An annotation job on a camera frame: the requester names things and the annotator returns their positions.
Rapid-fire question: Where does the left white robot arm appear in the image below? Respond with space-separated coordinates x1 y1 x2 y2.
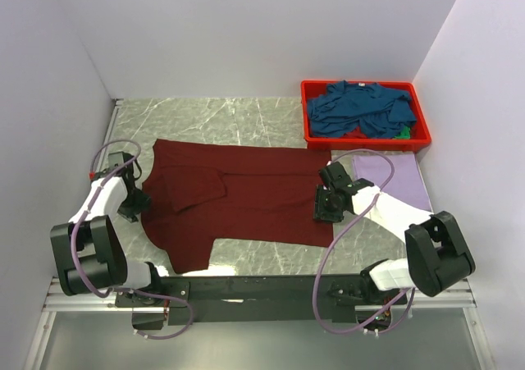
50 152 164 306

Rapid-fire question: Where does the folded lavender t-shirt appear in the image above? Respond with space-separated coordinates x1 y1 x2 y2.
353 153 431 212

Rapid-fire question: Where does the dark red t-shirt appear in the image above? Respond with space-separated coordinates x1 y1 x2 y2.
141 139 333 274

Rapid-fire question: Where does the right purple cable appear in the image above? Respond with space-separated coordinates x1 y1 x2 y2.
312 148 415 336

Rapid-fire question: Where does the aluminium frame rail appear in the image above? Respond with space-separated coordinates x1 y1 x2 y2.
40 274 479 314

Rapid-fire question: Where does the black base beam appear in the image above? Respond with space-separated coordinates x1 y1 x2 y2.
115 274 408 331

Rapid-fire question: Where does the blue t-shirt in bin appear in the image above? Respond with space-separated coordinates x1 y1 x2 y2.
306 80 418 139

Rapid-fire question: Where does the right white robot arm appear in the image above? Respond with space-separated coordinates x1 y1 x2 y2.
314 162 476 304

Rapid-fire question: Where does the green garment in bin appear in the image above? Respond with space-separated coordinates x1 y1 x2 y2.
395 126 411 139

